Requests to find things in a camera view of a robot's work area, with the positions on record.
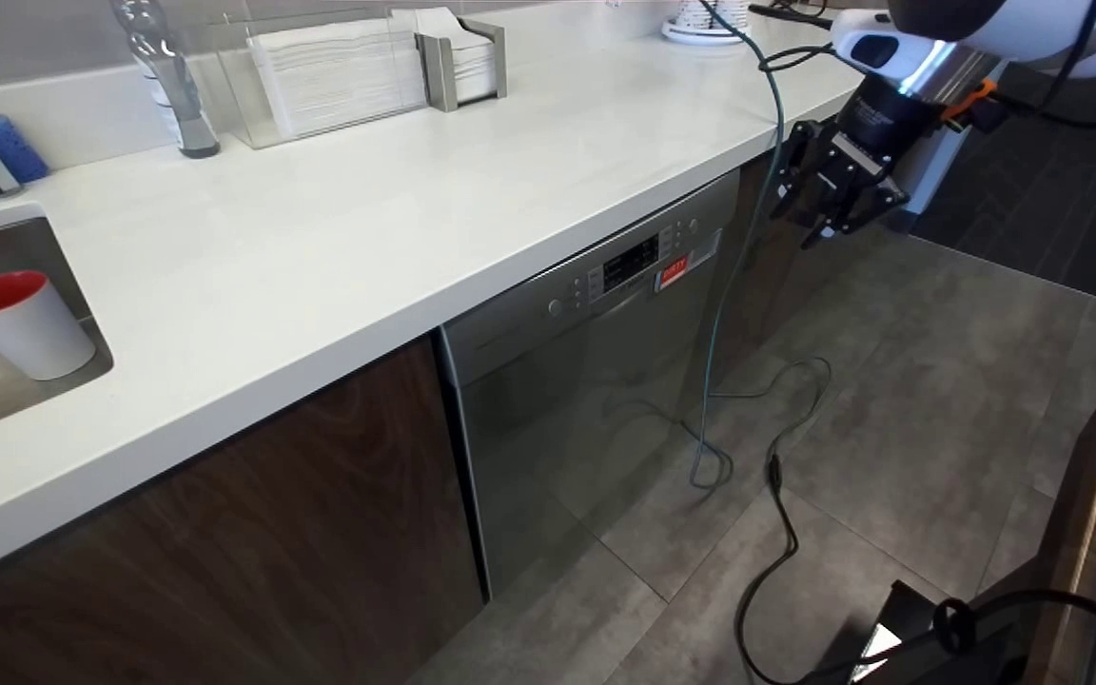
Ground grey metal napkin holder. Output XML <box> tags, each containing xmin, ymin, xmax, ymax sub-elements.
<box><xmin>413</xmin><ymin>13</ymin><xmax>509</xmax><ymax>115</ymax></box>

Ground white napkins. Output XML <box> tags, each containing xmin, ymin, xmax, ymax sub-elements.
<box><xmin>390</xmin><ymin>2</ymin><xmax>504</xmax><ymax>105</ymax></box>

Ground red dishwasher sticker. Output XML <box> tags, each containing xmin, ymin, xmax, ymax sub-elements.
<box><xmin>655</xmin><ymin>250</ymin><xmax>699</xmax><ymax>296</ymax></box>

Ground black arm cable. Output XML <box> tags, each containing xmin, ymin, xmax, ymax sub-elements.
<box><xmin>697</xmin><ymin>0</ymin><xmax>1096</xmax><ymax>133</ymax></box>

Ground black camera cable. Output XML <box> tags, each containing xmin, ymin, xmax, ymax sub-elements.
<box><xmin>811</xmin><ymin>585</ymin><xmax>1096</xmax><ymax>685</ymax></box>

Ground stainless steel dishwasher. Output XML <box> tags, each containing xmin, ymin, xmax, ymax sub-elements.
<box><xmin>438</xmin><ymin>167</ymin><xmax>745</xmax><ymax>603</ymax></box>

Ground dark wood double-door cabinet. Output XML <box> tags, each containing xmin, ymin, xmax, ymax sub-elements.
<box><xmin>0</xmin><ymin>332</ymin><xmax>491</xmax><ymax>685</ymax></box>

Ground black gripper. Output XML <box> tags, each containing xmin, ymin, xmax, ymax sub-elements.
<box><xmin>768</xmin><ymin>74</ymin><xmax>949</xmax><ymax>246</ymax></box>

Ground white round dish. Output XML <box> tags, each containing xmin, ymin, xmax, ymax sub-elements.
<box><xmin>660</xmin><ymin>0</ymin><xmax>756</xmax><ymax>51</ymax></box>

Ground white cup red inside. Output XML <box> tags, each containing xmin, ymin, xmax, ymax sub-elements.
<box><xmin>0</xmin><ymin>266</ymin><xmax>100</xmax><ymax>384</ymax></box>

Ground black device with white base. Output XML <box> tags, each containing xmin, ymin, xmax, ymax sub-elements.
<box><xmin>826</xmin><ymin>577</ymin><xmax>1035</xmax><ymax>685</ymax></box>

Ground black floor cable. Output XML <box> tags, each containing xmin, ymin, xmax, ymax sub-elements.
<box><xmin>678</xmin><ymin>353</ymin><xmax>836</xmax><ymax>685</ymax></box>

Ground wooden framed cart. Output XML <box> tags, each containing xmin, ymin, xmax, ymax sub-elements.
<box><xmin>1025</xmin><ymin>356</ymin><xmax>1096</xmax><ymax>685</ymax></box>

